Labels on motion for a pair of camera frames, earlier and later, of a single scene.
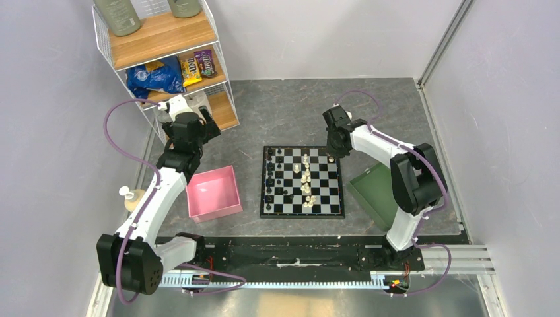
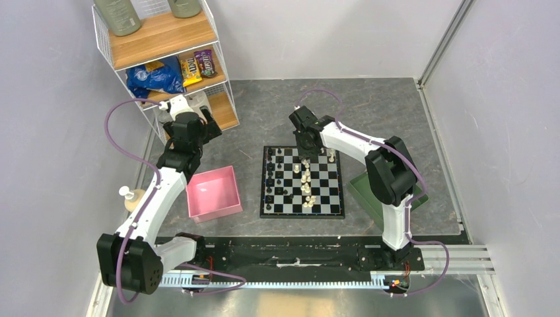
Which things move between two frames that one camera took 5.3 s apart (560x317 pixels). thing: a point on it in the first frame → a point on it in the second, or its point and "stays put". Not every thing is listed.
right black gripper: x=333 y=152 → x=304 y=153
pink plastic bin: x=212 y=194 stays put
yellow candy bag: x=191 y=72 stays put
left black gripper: x=209 y=130 stays put
